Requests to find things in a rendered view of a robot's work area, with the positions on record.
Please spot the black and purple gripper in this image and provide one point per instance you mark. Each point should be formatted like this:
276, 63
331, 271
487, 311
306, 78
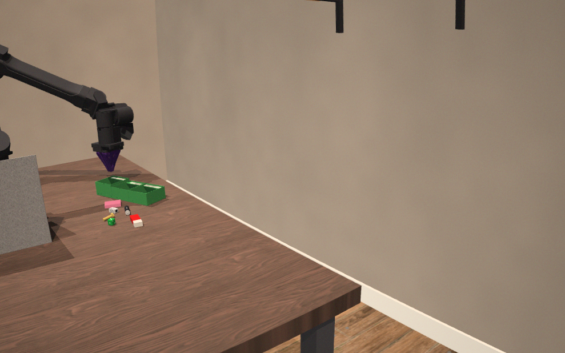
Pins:
105, 149

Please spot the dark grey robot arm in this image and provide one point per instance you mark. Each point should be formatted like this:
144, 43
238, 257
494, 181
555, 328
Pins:
90, 100

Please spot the red and white eraser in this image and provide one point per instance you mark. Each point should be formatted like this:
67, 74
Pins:
136, 221

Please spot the green three-compartment bin rack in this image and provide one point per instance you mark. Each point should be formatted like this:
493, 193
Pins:
131, 191

